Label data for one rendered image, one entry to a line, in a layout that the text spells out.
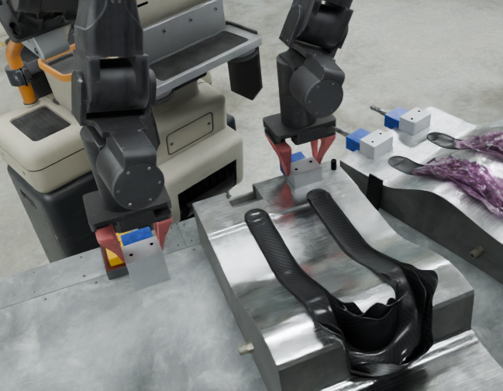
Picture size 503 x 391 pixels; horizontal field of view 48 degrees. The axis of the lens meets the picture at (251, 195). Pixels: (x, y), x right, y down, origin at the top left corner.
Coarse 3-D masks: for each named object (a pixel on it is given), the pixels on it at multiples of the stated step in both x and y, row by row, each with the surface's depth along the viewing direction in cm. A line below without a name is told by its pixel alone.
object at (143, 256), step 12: (144, 228) 81; (132, 240) 80; (144, 240) 77; (156, 240) 77; (132, 252) 76; (144, 252) 76; (156, 252) 75; (132, 264) 75; (144, 264) 75; (156, 264) 76; (132, 276) 76; (144, 276) 77; (156, 276) 77; (168, 276) 78
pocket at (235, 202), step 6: (252, 186) 96; (252, 192) 97; (258, 192) 95; (234, 198) 96; (240, 198) 96; (246, 198) 96; (252, 198) 97; (258, 198) 96; (234, 204) 96; (240, 204) 96
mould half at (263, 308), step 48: (288, 192) 93; (336, 192) 92; (240, 240) 86; (288, 240) 85; (384, 240) 83; (240, 288) 79; (336, 288) 72; (384, 288) 70; (288, 336) 66; (288, 384) 65; (336, 384) 68; (384, 384) 68; (432, 384) 68; (480, 384) 67
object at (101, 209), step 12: (96, 180) 67; (96, 192) 73; (108, 192) 68; (84, 204) 71; (96, 204) 71; (108, 204) 69; (156, 204) 70; (168, 204) 70; (96, 216) 69; (108, 216) 69; (120, 216) 69; (96, 228) 69
